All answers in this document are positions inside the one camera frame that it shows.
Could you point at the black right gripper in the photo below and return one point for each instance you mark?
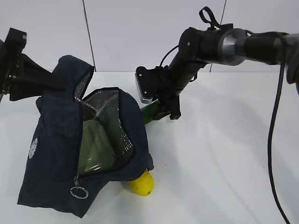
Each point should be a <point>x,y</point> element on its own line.
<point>169,103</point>

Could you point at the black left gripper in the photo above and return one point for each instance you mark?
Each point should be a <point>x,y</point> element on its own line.
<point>33,78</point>

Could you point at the green cucumber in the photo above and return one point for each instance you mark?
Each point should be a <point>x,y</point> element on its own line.
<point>154,111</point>

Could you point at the dark navy lunch bag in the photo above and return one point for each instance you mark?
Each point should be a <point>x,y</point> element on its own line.
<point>50,178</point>

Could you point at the glass container green lid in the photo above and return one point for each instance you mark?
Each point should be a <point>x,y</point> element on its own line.
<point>96,152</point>

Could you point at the yellow lemon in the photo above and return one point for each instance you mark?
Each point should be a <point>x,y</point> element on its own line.
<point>143,185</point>

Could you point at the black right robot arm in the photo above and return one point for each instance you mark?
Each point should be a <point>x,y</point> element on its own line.
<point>232,46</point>

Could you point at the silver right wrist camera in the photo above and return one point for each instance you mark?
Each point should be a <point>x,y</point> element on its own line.
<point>148,81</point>

